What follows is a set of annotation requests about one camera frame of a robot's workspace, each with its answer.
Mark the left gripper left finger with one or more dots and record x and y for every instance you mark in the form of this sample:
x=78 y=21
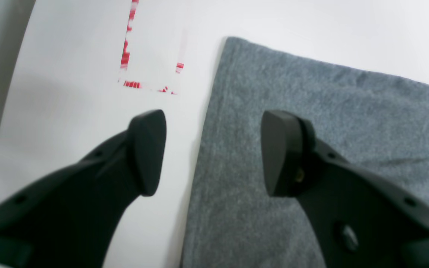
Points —
x=67 y=219

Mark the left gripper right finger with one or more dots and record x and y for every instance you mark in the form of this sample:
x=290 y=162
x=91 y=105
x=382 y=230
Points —
x=360 y=219

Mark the grey T-shirt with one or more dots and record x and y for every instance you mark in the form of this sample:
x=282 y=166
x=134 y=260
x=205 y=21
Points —
x=375 y=121

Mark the red tape rectangle marking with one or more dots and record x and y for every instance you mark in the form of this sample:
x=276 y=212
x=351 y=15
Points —
x=154 y=49

